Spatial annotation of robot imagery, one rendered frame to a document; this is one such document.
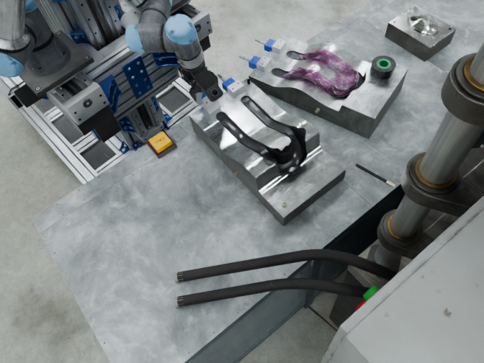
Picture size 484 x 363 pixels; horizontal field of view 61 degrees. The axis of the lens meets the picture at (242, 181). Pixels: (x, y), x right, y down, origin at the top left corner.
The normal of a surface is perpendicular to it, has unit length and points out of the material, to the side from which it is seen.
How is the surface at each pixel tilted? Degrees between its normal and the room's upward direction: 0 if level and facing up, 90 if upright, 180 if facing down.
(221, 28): 0
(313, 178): 0
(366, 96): 0
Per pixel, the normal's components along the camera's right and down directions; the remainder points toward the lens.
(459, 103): -0.86, 0.47
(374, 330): -0.09, -0.51
